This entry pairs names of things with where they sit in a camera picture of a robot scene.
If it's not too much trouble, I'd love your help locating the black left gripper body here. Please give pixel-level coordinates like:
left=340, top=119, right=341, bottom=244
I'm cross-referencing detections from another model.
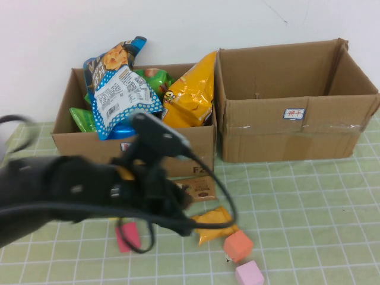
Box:
left=109, top=166, right=185, bottom=220

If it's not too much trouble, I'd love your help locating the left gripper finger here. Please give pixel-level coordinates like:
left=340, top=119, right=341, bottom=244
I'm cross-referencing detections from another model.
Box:
left=169, top=180, right=194, bottom=210
left=148, top=212, right=197, bottom=238

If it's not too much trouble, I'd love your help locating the brown biscuit packet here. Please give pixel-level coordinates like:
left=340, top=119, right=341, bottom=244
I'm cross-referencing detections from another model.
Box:
left=173, top=175, right=219, bottom=201

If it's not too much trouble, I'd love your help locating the small orange snack packet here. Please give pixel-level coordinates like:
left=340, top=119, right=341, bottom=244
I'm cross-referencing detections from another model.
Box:
left=189, top=206, right=240, bottom=246

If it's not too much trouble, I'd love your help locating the blue chip bag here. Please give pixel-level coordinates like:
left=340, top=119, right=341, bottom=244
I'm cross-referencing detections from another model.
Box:
left=83, top=36, right=166, bottom=141

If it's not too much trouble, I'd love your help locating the red cube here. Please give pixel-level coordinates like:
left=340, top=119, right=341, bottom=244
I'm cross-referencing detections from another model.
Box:
left=115, top=222, right=143, bottom=254

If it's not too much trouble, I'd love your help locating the orange cube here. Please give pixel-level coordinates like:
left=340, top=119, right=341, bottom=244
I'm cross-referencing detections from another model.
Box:
left=223, top=230, right=255, bottom=264

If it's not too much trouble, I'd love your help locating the cardboard box with F2 print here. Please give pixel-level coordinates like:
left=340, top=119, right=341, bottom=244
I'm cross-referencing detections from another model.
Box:
left=52, top=62, right=219, bottom=179

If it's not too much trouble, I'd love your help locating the pink cube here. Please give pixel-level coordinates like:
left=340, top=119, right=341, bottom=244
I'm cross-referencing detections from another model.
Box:
left=236, top=260, right=265, bottom=285

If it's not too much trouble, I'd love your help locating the small green chip bag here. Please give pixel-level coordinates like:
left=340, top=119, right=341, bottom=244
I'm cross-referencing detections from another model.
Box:
left=69, top=107, right=99, bottom=133

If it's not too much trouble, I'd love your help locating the yellow chip bag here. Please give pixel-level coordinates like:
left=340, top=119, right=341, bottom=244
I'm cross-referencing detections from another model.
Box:
left=161, top=50, right=218, bottom=128

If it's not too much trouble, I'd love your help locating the taped cardboard box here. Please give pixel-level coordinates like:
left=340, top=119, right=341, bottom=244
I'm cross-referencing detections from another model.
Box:
left=215, top=37, right=380, bottom=163

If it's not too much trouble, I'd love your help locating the green checked tablecloth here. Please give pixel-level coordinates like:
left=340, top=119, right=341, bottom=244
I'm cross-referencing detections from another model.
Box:
left=0, top=114, right=380, bottom=285

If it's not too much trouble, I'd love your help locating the large green chip bag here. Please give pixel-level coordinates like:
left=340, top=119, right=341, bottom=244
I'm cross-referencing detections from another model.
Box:
left=84, top=68, right=176, bottom=105

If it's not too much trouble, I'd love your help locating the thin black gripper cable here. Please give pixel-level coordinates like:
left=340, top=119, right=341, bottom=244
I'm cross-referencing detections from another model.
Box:
left=115, top=218, right=156, bottom=254

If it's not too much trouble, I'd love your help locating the black left camera cable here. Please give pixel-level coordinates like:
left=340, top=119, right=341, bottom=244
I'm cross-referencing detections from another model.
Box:
left=0, top=114, right=240, bottom=231

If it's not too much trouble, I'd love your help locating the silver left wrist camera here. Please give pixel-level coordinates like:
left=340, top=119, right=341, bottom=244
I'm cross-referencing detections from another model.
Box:
left=130, top=112, right=192, bottom=161

